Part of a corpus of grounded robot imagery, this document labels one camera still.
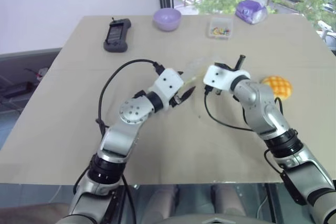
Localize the grey bench with clutter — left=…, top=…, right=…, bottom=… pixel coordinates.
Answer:
left=0, top=47, right=63, bottom=111

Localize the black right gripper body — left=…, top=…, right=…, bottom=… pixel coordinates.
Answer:
left=214, top=62, right=238, bottom=72

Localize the purple plastic bowl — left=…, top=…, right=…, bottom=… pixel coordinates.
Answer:
left=153, top=8, right=182, bottom=32

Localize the purple tissue pack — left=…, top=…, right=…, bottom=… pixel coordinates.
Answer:
left=235, top=0, right=274, bottom=25

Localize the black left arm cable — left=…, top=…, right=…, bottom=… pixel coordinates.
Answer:
left=94, top=59, right=164, bottom=137

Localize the grey robot torso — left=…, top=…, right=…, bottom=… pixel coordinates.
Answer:
left=146, top=212, right=276, bottom=224

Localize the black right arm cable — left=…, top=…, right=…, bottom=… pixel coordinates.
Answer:
left=203, top=84, right=257, bottom=132

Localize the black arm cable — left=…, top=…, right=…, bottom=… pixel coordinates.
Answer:
left=94, top=59, right=164, bottom=137
left=203, top=84, right=257, bottom=132

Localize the clear plastic bag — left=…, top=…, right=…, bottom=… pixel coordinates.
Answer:
left=183, top=55, right=223, bottom=89

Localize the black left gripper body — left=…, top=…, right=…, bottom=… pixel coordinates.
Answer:
left=169, top=93, right=185, bottom=109

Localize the black right forearm cable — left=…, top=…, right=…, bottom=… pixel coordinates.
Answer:
left=263, top=147, right=308, bottom=206

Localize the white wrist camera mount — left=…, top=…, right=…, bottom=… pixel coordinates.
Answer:
left=202, top=65, right=250, bottom=94
left=153, top=68, right=184, bottom=109

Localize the thin black left forearm cable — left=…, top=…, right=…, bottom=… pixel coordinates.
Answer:
left=121, top=175, right=138, bottom=224

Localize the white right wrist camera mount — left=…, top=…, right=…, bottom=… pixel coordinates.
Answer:
left=202, top=65, right=250, bottom=94

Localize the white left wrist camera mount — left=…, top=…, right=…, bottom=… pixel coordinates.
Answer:
left=153, top=68, right=184, bottom=109

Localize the black handheld controller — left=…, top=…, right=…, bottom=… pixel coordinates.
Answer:
left=103, top=17, right=132, bottom=53

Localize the clear box of colourful pins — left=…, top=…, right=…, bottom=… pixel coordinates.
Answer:
left=205, top=16, right=235, bottom=40

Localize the orange checkered bun snack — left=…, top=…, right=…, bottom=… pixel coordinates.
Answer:
left=260, top=76, right=293, bottom=101

